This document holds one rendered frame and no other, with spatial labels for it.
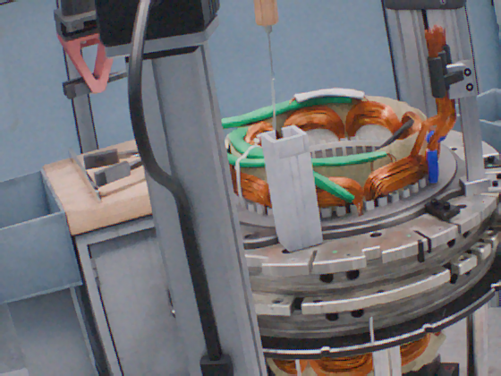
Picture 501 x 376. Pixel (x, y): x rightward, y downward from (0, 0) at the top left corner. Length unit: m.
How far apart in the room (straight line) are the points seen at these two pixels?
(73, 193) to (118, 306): 0.13
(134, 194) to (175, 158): 0.69
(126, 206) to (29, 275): 0.13
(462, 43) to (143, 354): 0.56
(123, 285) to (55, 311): 0.09
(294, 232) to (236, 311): 0.40
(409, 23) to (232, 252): 0.96
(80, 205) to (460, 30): 0.54
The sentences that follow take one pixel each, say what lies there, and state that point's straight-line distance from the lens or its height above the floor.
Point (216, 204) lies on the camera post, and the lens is 0.46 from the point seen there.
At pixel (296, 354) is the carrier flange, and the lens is 0.89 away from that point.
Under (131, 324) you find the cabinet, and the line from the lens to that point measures 1.20.
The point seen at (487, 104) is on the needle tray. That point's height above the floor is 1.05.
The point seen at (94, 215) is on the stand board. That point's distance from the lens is 1.14.
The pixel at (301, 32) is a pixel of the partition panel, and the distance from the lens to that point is 3.37.
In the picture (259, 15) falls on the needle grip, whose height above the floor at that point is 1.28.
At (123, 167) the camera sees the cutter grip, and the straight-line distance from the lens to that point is 1.15.
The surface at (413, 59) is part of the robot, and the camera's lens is 1.42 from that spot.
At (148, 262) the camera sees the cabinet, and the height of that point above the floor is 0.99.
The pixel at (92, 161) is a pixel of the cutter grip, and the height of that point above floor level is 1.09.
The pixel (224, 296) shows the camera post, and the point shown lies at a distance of 0.47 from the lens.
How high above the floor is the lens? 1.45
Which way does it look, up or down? 20 degrees down
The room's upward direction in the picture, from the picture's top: 10 degrees counter-clockwise
